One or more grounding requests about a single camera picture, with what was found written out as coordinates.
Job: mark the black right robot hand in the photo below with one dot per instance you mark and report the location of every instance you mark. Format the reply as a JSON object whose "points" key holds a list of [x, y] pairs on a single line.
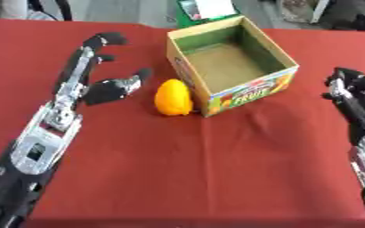
{"points": [[355, 98]]}

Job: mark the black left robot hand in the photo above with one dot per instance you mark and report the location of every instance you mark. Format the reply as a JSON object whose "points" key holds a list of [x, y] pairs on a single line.
{"points": [[103, 89]]}

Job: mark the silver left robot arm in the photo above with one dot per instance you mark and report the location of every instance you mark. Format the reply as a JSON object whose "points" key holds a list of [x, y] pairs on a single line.
{"points": [[35, 154]]}

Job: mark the tan cardboard box green inside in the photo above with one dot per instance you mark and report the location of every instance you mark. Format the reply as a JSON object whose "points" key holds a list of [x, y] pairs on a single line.
{"points": [[227, 65]]}

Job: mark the green box with white card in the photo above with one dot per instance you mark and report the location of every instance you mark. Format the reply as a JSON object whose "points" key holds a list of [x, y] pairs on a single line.
{"points": [[206, 10]]}

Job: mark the yellow toy bell pepper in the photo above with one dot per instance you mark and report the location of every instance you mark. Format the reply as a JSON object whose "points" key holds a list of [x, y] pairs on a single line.
{"points": [[173, 98]]}

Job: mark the white chair leg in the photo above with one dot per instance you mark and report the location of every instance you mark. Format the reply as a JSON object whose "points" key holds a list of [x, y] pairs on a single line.
{"points": [[318, 11]]}

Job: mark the black tripod legs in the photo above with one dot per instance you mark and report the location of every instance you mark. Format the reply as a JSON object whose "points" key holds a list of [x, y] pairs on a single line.
{"points": [[50, 9]]}

